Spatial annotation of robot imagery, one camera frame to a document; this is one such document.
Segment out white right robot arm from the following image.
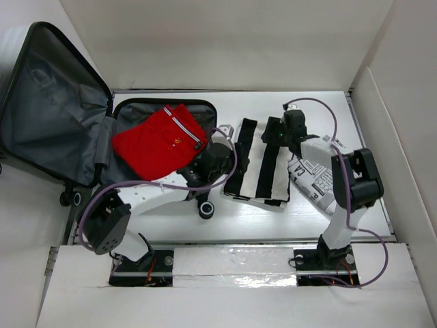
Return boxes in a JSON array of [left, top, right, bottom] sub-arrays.
[[262, 109, 384, 270]]

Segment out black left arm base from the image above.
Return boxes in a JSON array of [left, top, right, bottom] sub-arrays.
[[109, 232, 174, 288]]

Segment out newspaper print cloth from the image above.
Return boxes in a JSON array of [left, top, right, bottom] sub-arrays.
[[288, 135, 345, 217]]

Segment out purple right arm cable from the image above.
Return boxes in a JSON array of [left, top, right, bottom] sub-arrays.
[[281, 97, 390, 290]]

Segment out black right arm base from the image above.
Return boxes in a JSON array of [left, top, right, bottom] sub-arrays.
[[288, 246, 360, 286]]

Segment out red shorts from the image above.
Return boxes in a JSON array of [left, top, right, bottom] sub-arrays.
[[112, 104, 208, 181]]

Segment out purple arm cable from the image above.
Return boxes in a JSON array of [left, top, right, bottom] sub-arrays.
[[281, 97, 390, 290], [76, 126, 238, 284]]

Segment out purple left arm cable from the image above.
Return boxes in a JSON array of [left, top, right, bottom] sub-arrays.
[[76, 126, 238, 284]]

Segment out black white striped towel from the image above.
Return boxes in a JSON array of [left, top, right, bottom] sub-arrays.
[[222, 118, 292, 208]]

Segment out open black suitcase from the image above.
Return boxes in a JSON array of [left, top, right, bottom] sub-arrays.
[[1, 22, 217, 206]]

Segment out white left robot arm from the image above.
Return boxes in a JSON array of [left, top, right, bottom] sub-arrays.
[[77, 142, 250, 271]]

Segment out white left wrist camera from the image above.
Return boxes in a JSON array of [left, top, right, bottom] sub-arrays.
[[218, 124, 235, 140]]

